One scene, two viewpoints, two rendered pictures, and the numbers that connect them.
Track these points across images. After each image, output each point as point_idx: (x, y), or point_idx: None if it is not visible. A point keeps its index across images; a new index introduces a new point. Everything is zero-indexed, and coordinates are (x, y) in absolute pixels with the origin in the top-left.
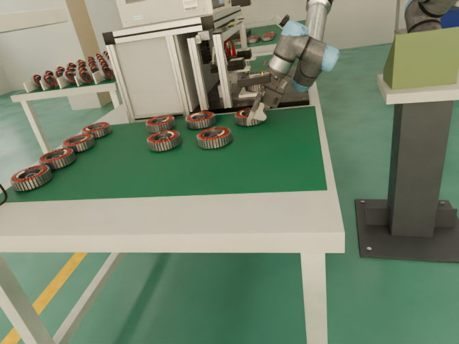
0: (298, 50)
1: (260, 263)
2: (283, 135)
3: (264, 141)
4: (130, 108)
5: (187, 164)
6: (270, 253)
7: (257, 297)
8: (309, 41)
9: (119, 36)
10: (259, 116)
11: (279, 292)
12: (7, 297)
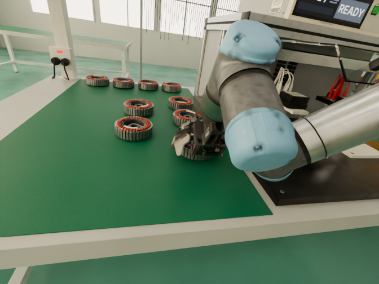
0: (217, 85)
1: (181, 264)
2: (137, 181)
3: (122, 165)
4: (196, 86)
5: (88, 124)
6: (197, 271)
7: (141, 270)
8: (235, 78)
9: (208, 23)
10: (177, 147)
11: None
12: None
